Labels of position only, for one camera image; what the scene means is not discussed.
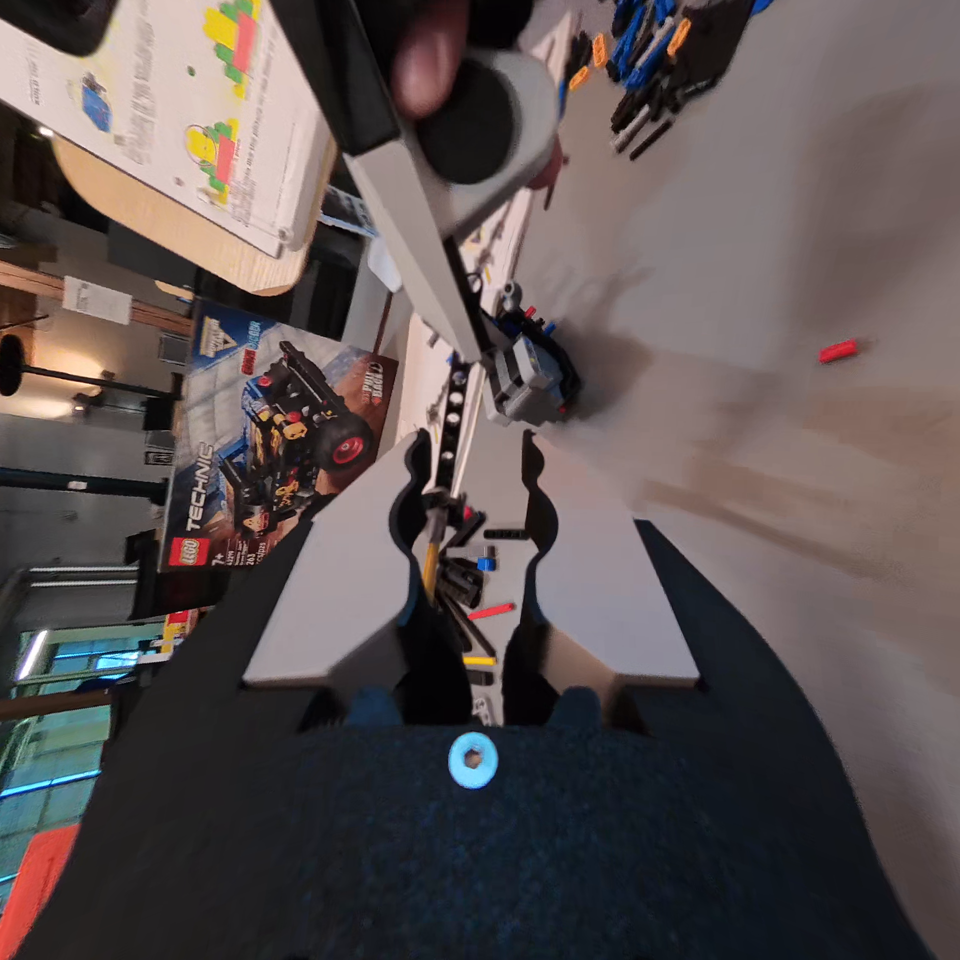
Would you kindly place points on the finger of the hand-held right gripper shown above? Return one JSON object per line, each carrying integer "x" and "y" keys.
{"x": 420, "y": 240}

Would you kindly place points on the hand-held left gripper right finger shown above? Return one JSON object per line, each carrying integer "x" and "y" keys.
{"x": 607, "y": 592}

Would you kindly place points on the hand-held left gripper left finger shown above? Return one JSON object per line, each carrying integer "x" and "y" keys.
{"x": 337, "y": 585}

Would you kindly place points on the black lego beam assembly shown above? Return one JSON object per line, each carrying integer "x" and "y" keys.
{"x": 454, "y": 420}

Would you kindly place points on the red lego pin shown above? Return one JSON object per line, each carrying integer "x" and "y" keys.
{"x": 837, "y": 351}

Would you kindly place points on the open lego instruction booklet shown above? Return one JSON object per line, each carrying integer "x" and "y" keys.
{"x": 502, "y": 240}

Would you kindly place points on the short black lego beam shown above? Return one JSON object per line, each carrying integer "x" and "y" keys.
{"x": 506, "y": 532}

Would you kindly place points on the red lego axle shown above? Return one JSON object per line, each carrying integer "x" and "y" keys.
{"x": 491, "y": 611}

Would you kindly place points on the yellow lego axle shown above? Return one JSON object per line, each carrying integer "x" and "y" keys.
{"x": 480, "y": 661}

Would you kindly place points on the grey lego chassis model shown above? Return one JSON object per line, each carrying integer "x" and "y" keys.
{"x": 525, "y": 375}

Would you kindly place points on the lego set box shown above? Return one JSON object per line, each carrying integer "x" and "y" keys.
{"x": 247, "y": 420}

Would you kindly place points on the pile of small lego pieces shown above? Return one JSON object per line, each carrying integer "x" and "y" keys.
{"x": 652, "y": 52}

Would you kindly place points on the person's right hand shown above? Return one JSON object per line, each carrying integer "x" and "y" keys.
{"x": 431, "y": 52}

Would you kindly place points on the instruction sheet on wooden board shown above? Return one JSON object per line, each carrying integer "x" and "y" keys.
{"x": 150, "y": 112}

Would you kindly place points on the white paper notice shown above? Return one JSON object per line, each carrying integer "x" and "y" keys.
{"x": 97, "y": 300}

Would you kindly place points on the orange plastic box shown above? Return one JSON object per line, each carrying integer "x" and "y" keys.
{"x": 37, "y": 892}

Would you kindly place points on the black lego frame piece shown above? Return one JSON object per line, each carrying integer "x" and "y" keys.
{"x": 461, "y": 581}

